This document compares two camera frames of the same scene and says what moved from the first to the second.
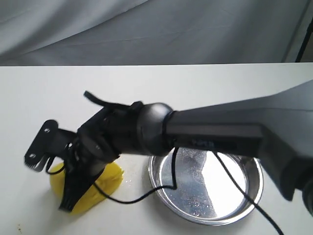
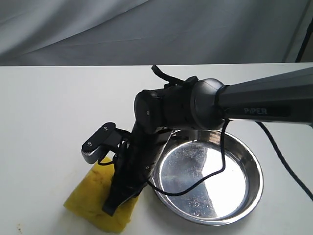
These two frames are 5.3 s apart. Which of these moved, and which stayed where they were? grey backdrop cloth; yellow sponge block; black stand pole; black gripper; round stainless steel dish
Moved: yellow sponge block; black gripper
Stayed: round stainless steel dish; black stand pole; grey backdrop cloth
